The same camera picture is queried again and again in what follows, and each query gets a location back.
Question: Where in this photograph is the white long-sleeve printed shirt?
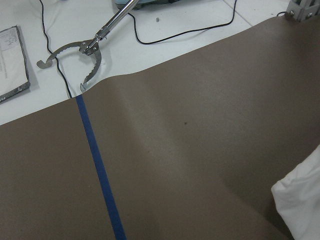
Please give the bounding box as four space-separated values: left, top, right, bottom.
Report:
271 146 320 240

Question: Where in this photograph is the aluminium frame post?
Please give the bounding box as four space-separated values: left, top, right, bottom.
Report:
286 0 320 22

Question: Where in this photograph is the grabber reacher tool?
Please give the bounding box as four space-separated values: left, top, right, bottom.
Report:
36 0 139 93

